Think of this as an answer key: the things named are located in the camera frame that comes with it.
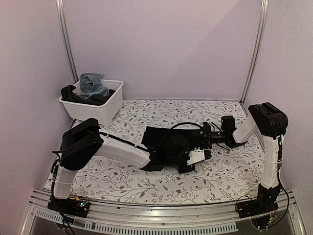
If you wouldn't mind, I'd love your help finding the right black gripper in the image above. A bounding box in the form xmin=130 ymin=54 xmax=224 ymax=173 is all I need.
xmin=191 ymin=127 xmax=227 ymax=150

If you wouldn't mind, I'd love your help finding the black t-shirt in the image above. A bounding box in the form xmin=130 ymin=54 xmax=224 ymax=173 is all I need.
xmin=141 ymin=126 xmax=209 ymax=156

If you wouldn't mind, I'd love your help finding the blue denim garment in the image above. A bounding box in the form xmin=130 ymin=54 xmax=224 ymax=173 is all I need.
xmin=79 ymin=73 xmax=109 ymax=99

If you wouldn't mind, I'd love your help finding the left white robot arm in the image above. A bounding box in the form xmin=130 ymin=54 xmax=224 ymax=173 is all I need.
xmin=51 ymin=118 xmax=195 ymax=212

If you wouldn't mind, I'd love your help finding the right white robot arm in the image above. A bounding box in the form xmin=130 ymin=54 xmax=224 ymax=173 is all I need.
xmin=200 ymin=102 xmax=289 ymax=194

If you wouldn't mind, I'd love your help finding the white plastic laundry bin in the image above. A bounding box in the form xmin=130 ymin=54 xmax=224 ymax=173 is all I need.
xmin=59 ymin=79 xmax=124 ymax=125

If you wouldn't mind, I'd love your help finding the floral patterned table mat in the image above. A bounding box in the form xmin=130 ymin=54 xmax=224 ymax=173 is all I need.
xmin=70 ymin=100 xmax=264 ymax=205

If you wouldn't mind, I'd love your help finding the dark garment in bin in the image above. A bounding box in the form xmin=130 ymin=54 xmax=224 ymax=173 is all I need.
xmin=61 ymin=85 xmax=115 ymax=106

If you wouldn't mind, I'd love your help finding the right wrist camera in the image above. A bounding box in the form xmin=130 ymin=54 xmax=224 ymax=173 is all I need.
xmin=221 ymin=116 xmax=236 ymax=133

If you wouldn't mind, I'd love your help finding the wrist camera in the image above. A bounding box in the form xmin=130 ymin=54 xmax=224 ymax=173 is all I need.
xmin=221 ymin=116 xmax=236 ymax=133
xmin=162 ymin=135 xmax=190 ymax=158

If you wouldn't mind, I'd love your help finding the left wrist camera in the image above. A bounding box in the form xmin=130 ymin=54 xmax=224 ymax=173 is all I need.
xmin=162 ymin=135 xmax=190 ymax=158

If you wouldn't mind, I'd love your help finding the front aluminium rail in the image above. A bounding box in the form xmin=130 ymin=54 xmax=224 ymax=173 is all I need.
xmin=21 ymin=189 xmax=309 ymax=235

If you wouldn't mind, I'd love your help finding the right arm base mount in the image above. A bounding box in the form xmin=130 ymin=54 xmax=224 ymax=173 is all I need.
xmin=235 ymin=184 xmax=281 ymax=218

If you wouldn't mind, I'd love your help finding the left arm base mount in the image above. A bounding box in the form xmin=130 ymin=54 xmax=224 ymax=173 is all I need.
xmin=47 ymin=196 xmax=90 ymax=218

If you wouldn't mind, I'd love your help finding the right aluminium frame post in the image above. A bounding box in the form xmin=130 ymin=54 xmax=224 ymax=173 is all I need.
xmin=240 ymin=0 xmax=269 ymax=105

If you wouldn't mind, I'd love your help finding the aluminium frame post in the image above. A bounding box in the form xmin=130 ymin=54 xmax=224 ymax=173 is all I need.
xmin=55 ymin=0 xmax=79 ymax=83
xmin=240 ymin=0 xmax=269 ymax=105

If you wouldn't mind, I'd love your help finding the left aluminium frame post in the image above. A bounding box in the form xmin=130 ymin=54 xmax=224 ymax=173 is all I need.
xmin=55 ymin=0 xmax=79 ymax=83

